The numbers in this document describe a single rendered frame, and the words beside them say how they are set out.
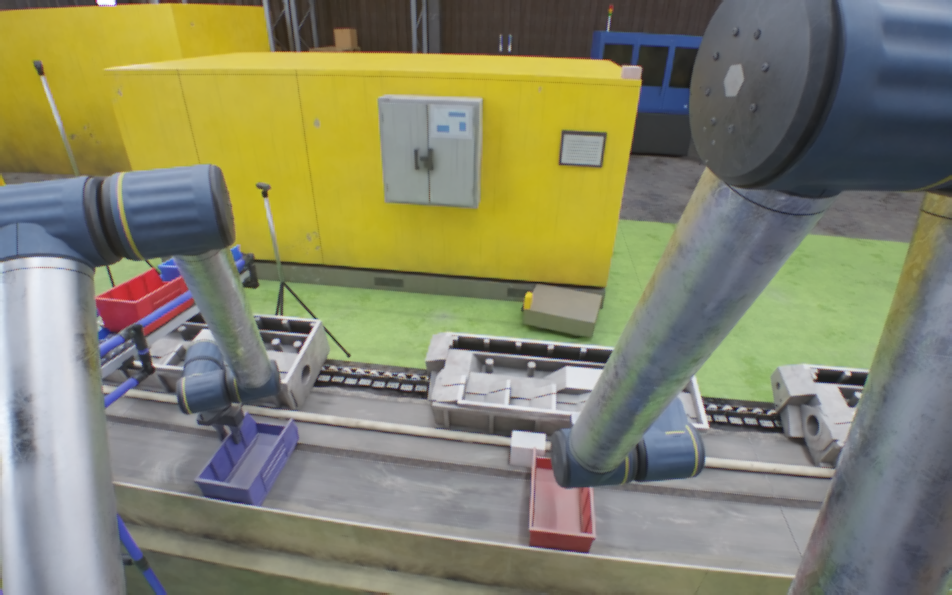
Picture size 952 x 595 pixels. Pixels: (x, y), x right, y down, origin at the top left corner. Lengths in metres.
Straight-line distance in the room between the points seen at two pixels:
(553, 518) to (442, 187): 2.59
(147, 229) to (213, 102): 3.63
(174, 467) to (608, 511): 1.55
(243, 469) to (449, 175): 2.46
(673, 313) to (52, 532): 0.80
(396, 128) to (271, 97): 1.09
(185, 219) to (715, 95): 0.76
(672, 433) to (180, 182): 0.96
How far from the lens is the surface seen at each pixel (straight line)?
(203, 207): 0.89
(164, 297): 1.94
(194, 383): 1.54
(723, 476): 2.04
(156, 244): 0.92
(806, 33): 0.35
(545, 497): 1.77
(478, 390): 1.87
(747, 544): 1.88
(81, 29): 9.16
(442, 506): 1.74
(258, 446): 2.04
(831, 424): 2.18
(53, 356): 0.88
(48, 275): 0.92
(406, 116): 3.60
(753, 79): 0.38
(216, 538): 2.03
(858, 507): 0.66
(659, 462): 0.96
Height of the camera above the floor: 2.16
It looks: 30 degrees down
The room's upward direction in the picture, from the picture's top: 1 degrees clockwise
